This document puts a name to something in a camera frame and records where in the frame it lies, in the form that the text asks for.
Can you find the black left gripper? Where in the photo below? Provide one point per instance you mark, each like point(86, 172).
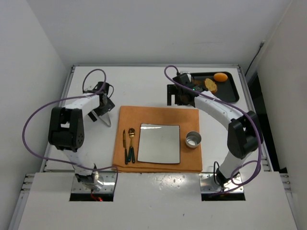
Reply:
point(105, 108)

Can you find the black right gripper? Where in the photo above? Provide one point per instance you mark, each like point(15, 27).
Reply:
point(172, 95)

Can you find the steel tongs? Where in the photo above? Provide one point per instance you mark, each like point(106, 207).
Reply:
point(105, 119)

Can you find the brown chocolate croissant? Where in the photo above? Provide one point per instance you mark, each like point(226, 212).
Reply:
point(198, 83)

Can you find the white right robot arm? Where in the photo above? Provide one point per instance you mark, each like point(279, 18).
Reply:
point(243, 131)

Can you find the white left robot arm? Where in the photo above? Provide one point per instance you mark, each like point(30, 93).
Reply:
point(66, 131)

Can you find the sliced baguette piece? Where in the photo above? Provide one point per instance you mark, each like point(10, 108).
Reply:
point(210, 85)

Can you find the orange round bun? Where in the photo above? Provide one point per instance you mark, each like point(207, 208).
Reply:
point(220, 77)

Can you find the black baking tray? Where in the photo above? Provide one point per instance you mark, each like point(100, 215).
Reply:
point(226, 91)

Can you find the small metal cup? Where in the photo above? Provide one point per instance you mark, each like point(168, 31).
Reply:
point(193, 139)

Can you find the square white plate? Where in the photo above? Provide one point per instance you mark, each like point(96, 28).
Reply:
point(159, 144)

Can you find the orange cloth placemat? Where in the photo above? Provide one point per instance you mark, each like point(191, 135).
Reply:
point(134, 116)

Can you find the green handled knife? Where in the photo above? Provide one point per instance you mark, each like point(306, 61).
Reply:
point(125, 147)

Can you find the gold spoon green handle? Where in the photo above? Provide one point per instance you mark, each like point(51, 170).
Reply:
point(131, 154)

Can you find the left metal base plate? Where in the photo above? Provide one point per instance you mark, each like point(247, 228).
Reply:
point(101, 182)

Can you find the metal base plate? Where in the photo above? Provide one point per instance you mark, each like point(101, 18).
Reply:
point(101, 182)
point(209, 186)

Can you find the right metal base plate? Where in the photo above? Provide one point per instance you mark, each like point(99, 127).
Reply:
point(209, 186)

